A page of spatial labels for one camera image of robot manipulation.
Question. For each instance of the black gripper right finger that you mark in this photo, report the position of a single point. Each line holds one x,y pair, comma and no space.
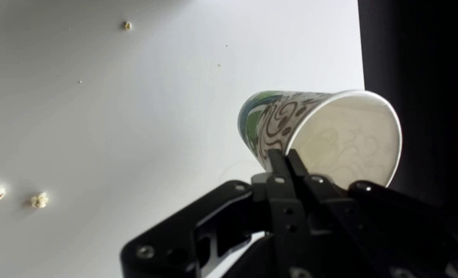
382,232

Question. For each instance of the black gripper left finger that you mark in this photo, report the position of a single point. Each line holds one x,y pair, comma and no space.
228,226

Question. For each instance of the patterned paper coffee cup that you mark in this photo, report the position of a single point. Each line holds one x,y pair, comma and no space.
341,133

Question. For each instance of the small popcorn crumb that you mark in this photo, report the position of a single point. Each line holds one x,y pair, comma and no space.
126,25

